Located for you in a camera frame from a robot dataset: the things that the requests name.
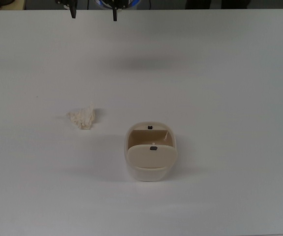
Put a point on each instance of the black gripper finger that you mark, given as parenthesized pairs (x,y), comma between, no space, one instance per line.
(115,14)
(72,11)

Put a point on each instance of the cream paper tissue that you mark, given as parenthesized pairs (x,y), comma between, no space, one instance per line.
(82,118)

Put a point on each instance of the small beige lidded bin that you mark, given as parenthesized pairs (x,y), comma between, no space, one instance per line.
(148,157)

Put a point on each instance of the beige wooden desk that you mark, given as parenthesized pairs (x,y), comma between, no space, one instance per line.
(18,4)

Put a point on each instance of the black rounded object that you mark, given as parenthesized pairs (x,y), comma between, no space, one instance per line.
(2,2)

